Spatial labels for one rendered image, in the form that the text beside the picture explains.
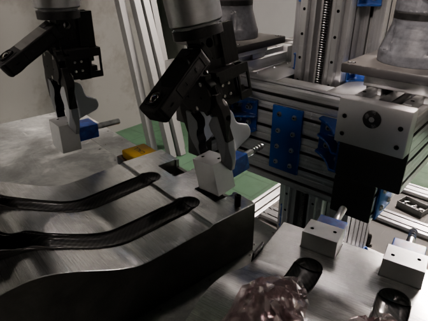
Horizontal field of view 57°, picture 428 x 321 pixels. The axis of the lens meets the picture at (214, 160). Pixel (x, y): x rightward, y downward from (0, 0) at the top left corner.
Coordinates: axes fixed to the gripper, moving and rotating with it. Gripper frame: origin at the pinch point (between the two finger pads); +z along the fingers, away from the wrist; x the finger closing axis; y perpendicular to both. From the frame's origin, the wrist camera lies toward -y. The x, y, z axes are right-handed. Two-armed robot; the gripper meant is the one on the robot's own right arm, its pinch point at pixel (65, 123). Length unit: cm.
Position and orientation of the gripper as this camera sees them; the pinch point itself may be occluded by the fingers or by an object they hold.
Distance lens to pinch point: 79.0
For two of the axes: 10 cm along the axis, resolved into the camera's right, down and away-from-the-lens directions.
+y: 7.6, -2.9, 5.8
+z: 0.0, 8.9, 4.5
